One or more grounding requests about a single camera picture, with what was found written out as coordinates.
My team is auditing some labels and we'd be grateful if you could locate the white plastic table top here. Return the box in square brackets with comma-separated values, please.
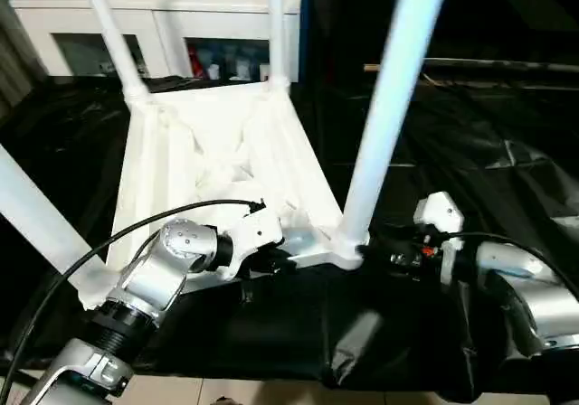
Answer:
[71, 79, 370, 311]

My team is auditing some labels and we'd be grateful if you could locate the black mat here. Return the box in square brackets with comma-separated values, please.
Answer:
[0, 72, 579, 401]

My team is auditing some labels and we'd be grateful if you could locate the dark metal bar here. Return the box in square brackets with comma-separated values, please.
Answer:
[364, 59, 579, 77]

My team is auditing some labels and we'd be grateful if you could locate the black speaker with gold label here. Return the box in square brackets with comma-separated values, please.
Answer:
[309, 0, 435, 85]

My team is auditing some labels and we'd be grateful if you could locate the blue upright panel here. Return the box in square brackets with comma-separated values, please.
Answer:
[298, 0, 314, 83]

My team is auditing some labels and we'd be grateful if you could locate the white sideboard cabinet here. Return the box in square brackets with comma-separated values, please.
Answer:
[9, 0, 305, 83]

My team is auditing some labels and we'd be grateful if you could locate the grey curtain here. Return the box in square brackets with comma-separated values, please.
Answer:
[0, 2, 49, 121]

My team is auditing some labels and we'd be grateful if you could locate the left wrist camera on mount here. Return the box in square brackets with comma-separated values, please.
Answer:
[221, 199, 286, 282]

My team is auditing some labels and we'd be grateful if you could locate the black left camera cable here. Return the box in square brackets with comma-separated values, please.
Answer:
[0, 199, 266, 379]

